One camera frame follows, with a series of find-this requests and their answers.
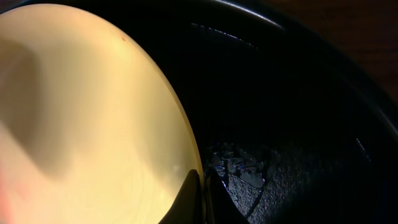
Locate round black tray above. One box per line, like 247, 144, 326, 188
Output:
1, 1, 397, 223

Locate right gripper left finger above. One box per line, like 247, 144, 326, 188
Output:
159, 169, 203, 224

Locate yellow plate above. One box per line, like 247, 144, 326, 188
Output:
1, 4, 203, 223

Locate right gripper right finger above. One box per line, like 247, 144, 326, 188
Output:
205, 169, 249, 224

